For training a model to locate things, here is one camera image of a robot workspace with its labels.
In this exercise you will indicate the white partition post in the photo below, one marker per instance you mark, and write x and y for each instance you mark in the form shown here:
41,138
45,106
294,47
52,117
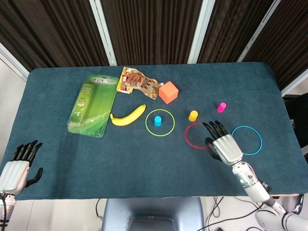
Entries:
255,33
198,33
12,60
294,83
103,33

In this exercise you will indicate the yellow red snack packet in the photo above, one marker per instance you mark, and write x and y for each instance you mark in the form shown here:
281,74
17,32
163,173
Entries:
122,86

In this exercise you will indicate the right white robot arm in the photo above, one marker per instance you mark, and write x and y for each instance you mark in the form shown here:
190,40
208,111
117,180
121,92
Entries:
255,187

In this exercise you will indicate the black equipment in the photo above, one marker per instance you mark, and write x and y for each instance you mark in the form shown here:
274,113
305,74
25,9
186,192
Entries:
298,115

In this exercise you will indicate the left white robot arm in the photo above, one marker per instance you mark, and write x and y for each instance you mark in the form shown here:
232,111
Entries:
8,204

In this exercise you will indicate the small magenta cup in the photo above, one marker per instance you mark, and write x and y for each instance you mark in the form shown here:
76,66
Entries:
221,107

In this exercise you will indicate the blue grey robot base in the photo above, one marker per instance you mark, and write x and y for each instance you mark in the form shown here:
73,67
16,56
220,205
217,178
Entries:
149,209

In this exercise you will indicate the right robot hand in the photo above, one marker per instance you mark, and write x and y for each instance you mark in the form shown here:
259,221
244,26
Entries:
227,149

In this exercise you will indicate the green blister package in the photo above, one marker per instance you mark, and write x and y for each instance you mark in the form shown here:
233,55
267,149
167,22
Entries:
91,106

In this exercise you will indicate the orange snack pouch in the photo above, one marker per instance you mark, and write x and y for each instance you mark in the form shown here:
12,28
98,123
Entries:
142,83

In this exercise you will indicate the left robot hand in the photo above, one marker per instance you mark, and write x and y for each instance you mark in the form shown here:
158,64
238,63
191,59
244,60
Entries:
14,176

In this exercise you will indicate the orange foam cube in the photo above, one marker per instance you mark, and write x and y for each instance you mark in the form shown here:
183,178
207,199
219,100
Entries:
168,93

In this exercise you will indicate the dark teal table cloth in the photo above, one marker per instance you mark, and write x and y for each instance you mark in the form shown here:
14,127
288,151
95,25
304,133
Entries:
96,163

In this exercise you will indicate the yellow toy banana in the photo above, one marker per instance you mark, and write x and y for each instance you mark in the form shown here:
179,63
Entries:
127,119

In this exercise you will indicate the small cyan cup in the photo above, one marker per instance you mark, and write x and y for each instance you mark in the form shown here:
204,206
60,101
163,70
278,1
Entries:
157,121

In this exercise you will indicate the small yellow cup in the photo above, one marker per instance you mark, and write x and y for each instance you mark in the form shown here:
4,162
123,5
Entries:
193,116

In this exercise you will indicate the brown slatted partition panel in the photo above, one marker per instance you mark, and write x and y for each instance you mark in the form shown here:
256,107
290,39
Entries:
48,31
288,43
228,29
154,31

